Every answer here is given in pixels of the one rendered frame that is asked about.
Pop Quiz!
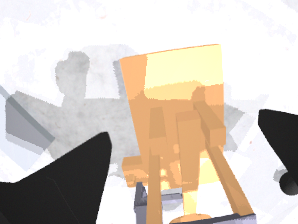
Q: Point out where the dark grey ball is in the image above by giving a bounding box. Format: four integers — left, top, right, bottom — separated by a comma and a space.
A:
279, 172, 298, 196

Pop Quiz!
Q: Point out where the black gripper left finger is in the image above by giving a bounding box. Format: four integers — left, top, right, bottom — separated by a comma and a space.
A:
0, 132, 113, 224

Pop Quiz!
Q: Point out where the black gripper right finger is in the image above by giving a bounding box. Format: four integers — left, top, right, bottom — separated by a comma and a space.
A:
258, 108, 298, 185

